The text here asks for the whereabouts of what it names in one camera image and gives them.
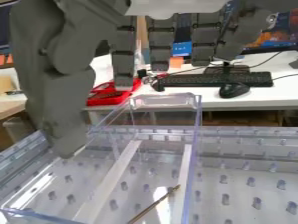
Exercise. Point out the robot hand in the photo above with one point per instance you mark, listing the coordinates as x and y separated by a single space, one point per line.
57 66

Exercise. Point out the red tray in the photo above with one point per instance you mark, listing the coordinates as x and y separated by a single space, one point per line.
106 95

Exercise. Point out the small black object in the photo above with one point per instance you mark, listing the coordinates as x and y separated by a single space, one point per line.
158 86

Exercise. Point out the clear box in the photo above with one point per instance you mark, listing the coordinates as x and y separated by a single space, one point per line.
163 133
247 166

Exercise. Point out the black keyboard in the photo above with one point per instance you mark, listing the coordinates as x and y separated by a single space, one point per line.
213 80

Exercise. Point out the black mouse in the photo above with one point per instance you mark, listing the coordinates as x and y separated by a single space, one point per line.
233 90

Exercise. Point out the thin stick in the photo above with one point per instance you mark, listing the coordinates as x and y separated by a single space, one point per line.
153 206

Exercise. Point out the white desk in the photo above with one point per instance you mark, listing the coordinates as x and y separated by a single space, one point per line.
266 96

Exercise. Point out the computer screen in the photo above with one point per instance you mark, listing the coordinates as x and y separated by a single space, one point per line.
283 33

